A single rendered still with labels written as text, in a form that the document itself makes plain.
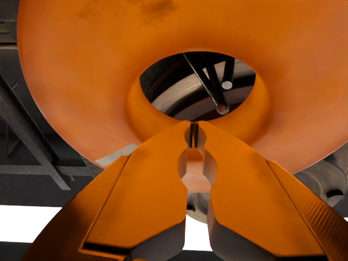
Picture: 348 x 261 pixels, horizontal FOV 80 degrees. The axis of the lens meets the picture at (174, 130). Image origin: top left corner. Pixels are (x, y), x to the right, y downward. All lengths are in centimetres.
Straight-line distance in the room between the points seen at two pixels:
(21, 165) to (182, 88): 633
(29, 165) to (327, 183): 631
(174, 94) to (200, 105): 4
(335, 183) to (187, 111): 25
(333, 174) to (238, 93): 18
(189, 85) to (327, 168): 22
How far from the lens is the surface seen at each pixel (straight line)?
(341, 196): 43
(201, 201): 43
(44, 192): 919
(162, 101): 33
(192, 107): 31
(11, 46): 790
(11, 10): 47
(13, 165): 671
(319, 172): 37
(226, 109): 22
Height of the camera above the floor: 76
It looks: 46 degrees up
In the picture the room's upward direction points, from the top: 177 degrees clockwise
